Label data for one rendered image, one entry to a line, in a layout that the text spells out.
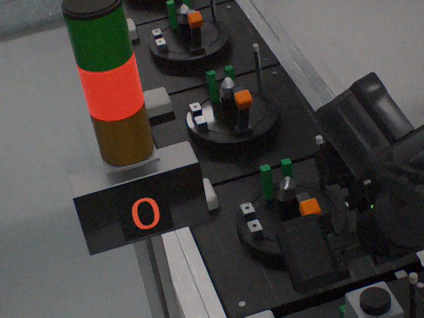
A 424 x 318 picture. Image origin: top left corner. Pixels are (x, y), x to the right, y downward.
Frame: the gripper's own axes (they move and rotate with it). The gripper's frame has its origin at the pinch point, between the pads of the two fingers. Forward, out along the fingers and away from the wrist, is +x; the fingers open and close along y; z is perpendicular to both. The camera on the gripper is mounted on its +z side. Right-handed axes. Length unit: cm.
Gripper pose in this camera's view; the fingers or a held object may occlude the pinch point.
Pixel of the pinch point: (371, 238)
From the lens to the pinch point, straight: 82.1
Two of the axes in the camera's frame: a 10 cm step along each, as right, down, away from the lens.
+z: -3.1, -9.2, 2.2
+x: -0.8, 2.6, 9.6
